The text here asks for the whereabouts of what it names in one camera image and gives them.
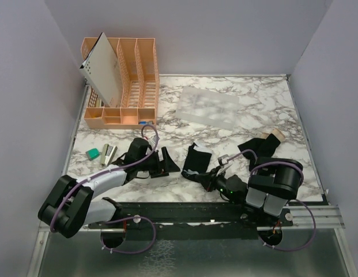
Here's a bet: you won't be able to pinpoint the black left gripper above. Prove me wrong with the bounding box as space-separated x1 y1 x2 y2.
137 147 180 178

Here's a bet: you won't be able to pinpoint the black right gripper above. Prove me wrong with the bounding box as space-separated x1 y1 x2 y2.
195 165 239 204

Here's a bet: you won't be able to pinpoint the black white boxer briefs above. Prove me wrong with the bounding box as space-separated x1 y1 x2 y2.
181 141 212 182

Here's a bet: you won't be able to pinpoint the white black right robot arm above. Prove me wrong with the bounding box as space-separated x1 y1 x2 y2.
195 157 304 226

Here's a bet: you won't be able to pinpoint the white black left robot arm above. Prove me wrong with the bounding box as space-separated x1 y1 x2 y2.
37 138 180 238

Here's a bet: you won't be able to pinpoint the blue clips in organizer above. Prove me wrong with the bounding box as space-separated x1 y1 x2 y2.
138 120 154 125

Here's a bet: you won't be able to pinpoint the black folded garment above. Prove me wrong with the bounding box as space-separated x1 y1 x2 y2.
238 133 284 158

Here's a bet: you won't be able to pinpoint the grey green stapler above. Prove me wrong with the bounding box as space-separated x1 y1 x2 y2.
100 144 118 166

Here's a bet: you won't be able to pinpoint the clear plastic box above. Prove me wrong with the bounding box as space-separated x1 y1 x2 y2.
175 87 239 130

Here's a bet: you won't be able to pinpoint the green eraser block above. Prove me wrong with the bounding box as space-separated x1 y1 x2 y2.
85 148 100 160

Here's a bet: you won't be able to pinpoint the orange plastic desk organizer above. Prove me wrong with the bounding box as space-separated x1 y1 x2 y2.
84 38 160 129

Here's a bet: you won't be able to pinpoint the white booklet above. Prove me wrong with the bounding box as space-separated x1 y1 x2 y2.
80 32 123 107

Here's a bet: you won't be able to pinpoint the aluminium frame rail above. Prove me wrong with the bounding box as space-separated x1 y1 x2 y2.
282 205 345 229

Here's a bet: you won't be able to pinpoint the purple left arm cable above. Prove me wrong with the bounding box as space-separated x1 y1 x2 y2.
50 125 160 256

